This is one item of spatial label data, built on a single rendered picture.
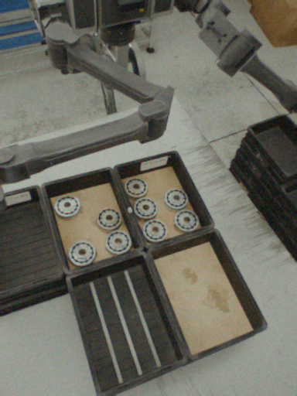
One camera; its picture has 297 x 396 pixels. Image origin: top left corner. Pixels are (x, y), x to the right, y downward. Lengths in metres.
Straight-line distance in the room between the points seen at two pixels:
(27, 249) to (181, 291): 0.61
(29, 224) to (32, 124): 1.55
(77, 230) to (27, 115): 1.71
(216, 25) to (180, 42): 2.76
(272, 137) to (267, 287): 1.09
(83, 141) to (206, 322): 0.82
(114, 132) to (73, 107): 2.16
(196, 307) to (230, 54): 0.87
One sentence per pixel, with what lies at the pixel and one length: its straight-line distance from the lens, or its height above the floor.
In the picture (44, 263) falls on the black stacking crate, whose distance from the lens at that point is 1.43.
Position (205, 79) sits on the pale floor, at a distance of 3.41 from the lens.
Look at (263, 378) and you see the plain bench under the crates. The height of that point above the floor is 0.70.
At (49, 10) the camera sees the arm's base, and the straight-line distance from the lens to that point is 1.24.
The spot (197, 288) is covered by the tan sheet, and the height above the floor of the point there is 0.83.
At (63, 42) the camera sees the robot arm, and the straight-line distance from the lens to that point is 1.12.
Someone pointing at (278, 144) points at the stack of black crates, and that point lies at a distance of 2.39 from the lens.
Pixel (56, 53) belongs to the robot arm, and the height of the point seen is 1.45.
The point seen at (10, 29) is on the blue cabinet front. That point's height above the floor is 0.47.
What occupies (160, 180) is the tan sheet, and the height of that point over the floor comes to 0.83.
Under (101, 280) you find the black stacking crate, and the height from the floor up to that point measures 0.83.
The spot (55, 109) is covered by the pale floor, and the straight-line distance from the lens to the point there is 3.04.
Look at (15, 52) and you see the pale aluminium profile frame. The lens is 3.10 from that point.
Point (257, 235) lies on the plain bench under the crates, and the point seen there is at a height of 0.70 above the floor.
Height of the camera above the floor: 2.14
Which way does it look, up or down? 59 degrees down
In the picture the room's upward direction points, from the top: 10 degrees clockwise
